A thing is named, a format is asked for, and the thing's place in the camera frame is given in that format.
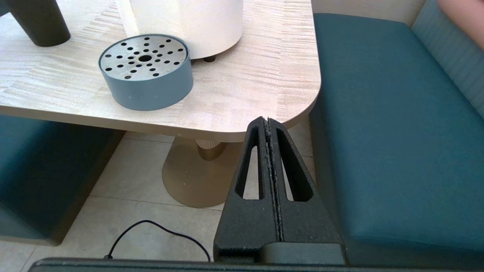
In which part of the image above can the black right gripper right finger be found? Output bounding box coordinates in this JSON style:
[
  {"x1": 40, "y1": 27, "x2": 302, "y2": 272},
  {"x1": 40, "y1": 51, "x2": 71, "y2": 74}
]
[{"x1": 268, "y1": 119, "x2": 345, "y2": 265}]

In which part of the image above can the teal upholstered booth bench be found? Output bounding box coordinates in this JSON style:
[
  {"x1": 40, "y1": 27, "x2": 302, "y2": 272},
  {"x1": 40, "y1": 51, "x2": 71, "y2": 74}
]
[
  {"x1": 0, "y1": 115, "x2": 125, "y2": 246},
  {"x1": 310, "y1": 0, "x2": 484, "y2": 269}
]

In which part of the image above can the dark smoky plastic cup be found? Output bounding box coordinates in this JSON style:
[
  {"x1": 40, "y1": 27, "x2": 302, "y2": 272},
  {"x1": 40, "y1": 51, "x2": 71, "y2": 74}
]
[{"x1": 7, "y1": 0, "x2": 71, "y2": 47}]

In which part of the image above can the thin black floor cable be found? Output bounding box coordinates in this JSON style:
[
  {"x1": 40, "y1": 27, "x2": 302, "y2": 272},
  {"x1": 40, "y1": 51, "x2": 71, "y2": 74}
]
[{"x1": 105, "y1": 220, "x2": 211, "y2": 262}]

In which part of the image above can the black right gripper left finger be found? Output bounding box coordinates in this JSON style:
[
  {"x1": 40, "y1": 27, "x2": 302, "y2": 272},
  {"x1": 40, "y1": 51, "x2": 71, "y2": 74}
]
[{"x1": 214, "y1": 116, "x2": 283, "y2": 263}]

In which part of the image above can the large blue-grey perforated drip tray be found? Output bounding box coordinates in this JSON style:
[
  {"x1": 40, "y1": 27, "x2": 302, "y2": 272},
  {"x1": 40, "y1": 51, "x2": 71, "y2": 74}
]
[{"x1": 98, "y1": 34, "x2": 194, "y2": 111}]

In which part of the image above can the beige table pedestal base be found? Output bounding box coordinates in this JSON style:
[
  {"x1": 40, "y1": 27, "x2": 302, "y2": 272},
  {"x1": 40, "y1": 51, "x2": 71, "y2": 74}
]
[{"x1": 162, "y1": 137, "x2": 246, "y2": 208}]

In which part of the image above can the large white clear water dispenser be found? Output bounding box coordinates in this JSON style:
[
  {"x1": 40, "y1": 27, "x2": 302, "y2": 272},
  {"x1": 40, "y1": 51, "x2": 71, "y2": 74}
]
[{"x1": 115, "y1": 0, "x2": 244, "y2": 63}]

